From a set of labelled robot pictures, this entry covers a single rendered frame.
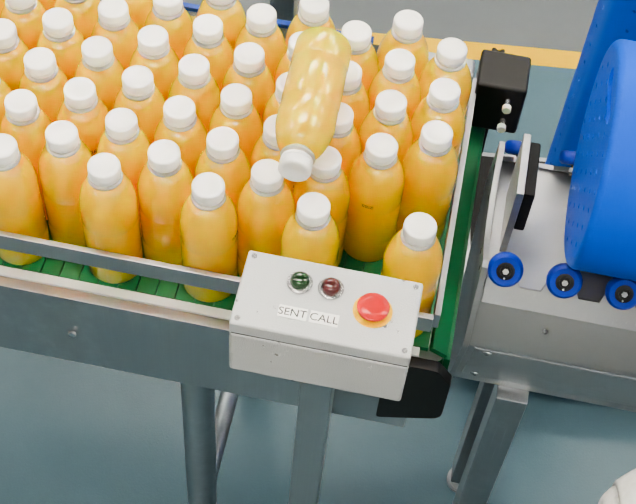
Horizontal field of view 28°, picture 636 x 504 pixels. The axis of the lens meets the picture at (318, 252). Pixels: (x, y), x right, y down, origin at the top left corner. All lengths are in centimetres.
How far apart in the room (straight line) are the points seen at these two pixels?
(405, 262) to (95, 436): 120
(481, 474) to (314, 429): 57
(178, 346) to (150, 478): 86
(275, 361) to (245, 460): 110
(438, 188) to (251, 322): 34
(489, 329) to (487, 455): 43
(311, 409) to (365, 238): 23
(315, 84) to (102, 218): 30
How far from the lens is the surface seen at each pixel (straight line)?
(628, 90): 146
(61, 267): 166
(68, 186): 155
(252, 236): 153
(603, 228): 146
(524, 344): 168
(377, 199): 154
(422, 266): 147
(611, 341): 167
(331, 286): 138
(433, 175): 155
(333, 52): 152
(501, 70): 176
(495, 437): 200
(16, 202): 155
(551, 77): 319
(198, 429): 187
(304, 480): 174
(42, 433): 255
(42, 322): 170
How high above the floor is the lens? 226
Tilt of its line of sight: 55 degrees down
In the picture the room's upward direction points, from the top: 6 degrees clockwise
